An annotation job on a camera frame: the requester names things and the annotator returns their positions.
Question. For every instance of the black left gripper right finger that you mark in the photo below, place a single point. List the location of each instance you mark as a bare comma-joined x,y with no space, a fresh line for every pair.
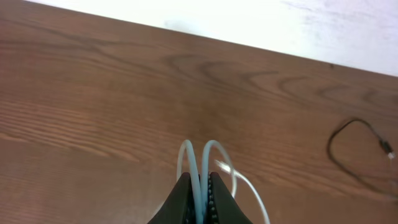
222,207

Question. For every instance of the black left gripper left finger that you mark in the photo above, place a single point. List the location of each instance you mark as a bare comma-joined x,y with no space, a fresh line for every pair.
179,207

